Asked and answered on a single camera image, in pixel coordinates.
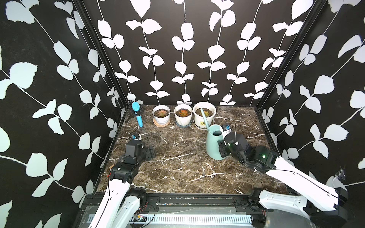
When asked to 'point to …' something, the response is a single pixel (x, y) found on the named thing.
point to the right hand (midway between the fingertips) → (218, 138)
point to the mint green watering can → (215, 135)
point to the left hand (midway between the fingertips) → (147, 146)
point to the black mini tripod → (134, 113)
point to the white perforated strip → (191, 219)
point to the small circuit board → (139, 218)
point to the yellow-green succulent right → (206, 113)
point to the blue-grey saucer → (181, 126)
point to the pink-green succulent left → (162, 113)
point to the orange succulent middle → (183, 112)
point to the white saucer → (202, 128)
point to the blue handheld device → (136, 106)
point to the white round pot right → (209, 111)
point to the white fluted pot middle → (183, 120)
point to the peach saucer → (161, 125)
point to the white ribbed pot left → (162, 120)
